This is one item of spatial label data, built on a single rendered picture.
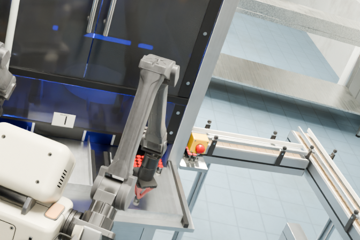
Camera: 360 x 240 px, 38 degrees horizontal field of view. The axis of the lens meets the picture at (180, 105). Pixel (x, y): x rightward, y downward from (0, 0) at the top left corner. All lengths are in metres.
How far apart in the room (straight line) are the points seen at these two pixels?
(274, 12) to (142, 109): 3.45
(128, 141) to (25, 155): 0.28
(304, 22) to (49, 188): 3.84
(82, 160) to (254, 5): 2.90
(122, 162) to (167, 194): 0.72
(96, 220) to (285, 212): 2.70
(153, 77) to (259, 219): 2.46
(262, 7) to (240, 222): 1.98
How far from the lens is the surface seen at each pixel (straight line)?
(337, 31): 5.03
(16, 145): 1.36
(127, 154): 1.45
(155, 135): 1.77
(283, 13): 4.82
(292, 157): 2.66
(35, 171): 1.34
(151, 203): 2.08
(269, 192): 4.11
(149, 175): 1.90
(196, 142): 2.28
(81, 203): 1.99
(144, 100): 1.45
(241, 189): 3.99
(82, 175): 2.11
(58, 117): 2.15
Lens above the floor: 2.14
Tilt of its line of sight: 26 degrees down
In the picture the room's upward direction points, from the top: 19 degrees clockwise
